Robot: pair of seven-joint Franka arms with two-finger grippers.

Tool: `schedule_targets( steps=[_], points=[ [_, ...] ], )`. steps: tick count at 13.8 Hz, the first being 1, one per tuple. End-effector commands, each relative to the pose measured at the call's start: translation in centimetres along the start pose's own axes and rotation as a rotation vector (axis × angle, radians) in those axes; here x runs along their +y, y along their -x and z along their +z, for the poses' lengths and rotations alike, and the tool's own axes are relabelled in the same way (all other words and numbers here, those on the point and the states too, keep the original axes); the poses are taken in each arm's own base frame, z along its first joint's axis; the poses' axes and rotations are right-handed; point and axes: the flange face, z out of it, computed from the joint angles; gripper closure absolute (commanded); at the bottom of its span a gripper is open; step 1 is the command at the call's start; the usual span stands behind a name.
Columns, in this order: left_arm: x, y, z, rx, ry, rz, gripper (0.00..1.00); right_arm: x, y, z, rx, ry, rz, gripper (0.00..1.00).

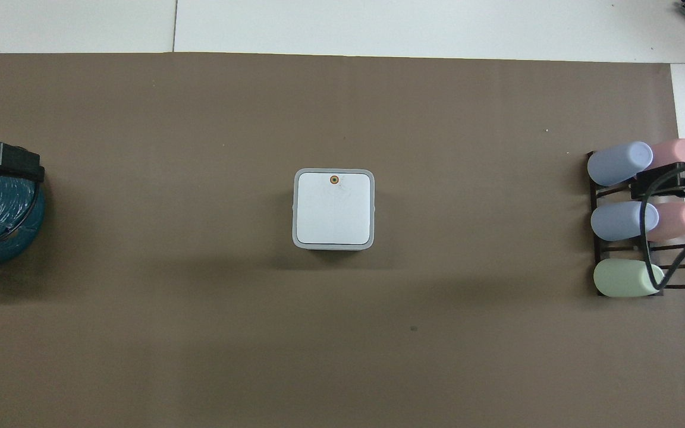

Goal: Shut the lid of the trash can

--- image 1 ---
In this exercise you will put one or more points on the white square trash can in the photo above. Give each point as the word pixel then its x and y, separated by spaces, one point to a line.
pixel 333 214

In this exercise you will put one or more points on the black cup rack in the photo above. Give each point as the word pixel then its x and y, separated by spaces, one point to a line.
pixel 601 249

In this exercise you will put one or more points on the blue cup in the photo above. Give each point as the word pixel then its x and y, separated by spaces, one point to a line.
pixel 616 163
pixel 619 221

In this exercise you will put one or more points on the green cup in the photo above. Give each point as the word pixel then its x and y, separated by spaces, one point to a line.
pixel 622 278

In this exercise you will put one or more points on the pink cup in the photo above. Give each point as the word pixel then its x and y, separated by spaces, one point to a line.
pixel 675 151
pixel 684 221

